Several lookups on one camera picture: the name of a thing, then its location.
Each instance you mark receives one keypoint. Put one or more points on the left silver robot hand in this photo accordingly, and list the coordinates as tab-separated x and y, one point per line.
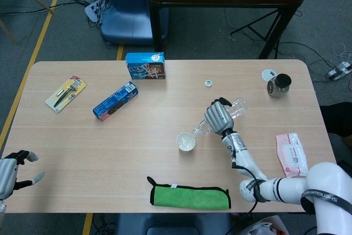
6	174

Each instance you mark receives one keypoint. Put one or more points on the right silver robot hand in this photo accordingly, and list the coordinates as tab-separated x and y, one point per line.
218	118

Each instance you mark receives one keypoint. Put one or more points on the clear plastic bottle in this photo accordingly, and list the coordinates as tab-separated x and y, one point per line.
239	108

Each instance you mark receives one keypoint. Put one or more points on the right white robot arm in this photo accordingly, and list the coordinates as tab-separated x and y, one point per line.
288	188

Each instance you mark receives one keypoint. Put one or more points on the white green bottle cap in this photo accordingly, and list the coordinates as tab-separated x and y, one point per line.
208	83

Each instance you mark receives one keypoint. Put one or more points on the white printed paper cup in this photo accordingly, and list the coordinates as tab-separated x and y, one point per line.
186	144

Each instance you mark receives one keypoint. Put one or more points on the glass jar with black lid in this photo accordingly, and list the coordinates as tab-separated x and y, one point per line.
279	87

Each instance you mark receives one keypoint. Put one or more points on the pink wet wipes pack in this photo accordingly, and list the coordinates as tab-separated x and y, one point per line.
291	155

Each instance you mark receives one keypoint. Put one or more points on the green cloth with black edge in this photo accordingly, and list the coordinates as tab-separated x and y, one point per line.
189	197

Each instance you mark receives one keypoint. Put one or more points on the blue chocolate chip cookie box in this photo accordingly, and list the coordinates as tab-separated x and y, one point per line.
145	65

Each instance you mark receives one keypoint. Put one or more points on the black tripod stand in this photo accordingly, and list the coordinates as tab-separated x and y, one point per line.
270	37

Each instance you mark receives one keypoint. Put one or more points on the black razor in yellow pack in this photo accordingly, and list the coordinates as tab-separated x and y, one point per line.
66	94

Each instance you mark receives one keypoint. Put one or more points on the blue long sandwich cookie box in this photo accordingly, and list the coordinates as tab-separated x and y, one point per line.
115	101

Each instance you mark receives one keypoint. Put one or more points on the white plastic bag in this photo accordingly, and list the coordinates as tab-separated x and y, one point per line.
261	228

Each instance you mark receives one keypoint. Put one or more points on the black object beside table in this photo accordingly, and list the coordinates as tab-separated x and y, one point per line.
338	119

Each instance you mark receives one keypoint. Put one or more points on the white power strip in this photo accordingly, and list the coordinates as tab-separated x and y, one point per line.
338	71

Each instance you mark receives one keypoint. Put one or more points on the blue machine base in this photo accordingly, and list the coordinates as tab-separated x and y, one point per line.
126	12

